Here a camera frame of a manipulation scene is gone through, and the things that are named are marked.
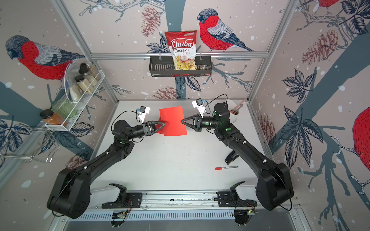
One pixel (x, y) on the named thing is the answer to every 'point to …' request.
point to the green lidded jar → (65, 107)
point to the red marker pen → (225, 167)
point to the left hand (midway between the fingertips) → (166, 124)
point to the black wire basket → (164, 66)
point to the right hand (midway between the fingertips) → (182, 122)
